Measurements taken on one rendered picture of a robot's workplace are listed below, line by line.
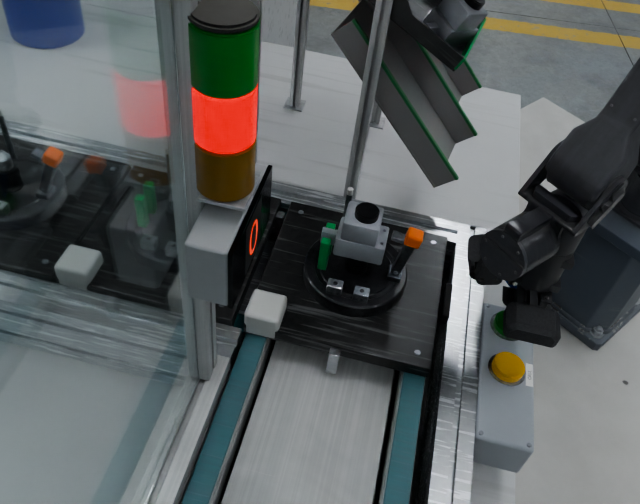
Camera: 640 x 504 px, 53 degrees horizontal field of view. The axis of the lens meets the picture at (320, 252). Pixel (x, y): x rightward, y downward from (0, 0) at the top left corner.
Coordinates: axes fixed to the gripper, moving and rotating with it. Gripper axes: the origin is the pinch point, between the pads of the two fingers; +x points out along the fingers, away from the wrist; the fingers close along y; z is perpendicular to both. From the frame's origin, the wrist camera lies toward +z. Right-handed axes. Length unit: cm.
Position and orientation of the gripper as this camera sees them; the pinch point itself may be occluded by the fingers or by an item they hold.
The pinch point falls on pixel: (517, 304)
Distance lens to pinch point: 86.4
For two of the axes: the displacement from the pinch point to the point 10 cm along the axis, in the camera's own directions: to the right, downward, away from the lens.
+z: -9.7, -2.2, 0.8
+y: -2.2, 7.0, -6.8
